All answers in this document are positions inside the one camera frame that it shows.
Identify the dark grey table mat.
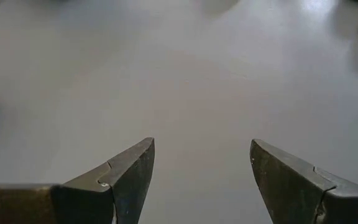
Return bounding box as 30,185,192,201
0,0,358,224

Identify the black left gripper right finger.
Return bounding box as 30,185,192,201
249,138,358,224

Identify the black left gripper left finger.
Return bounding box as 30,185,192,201
50,137,155,224

